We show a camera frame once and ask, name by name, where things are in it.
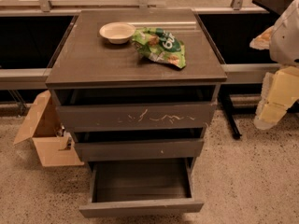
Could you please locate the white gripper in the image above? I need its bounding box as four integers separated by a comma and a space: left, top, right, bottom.
249, 26, 299, 130

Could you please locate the grey bottom drawer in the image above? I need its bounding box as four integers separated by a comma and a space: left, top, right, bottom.
79, 158, 203, 218

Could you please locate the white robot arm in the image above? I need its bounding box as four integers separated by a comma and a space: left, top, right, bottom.
249, 0, 299, 130

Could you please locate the scratched grey top drawer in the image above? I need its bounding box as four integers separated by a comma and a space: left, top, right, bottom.
53, 89, 216, 132

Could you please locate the dark grey drawer cabinet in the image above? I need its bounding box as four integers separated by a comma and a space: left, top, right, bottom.
45, 8, 228, 173

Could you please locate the grey middle drawer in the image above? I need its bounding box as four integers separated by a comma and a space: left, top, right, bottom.
75, 128, 203, 161

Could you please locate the black table with legs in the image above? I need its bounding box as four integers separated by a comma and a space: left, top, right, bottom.
218, 0, 293, 140

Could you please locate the green snack bag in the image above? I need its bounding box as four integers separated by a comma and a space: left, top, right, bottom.
131, 27, 186, 69

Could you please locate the white paper bowl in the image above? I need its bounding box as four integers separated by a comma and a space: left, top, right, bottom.
99, 22, 135, 45

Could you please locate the open cardboard box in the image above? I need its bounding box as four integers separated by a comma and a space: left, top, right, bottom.
14, 91, 84, 167

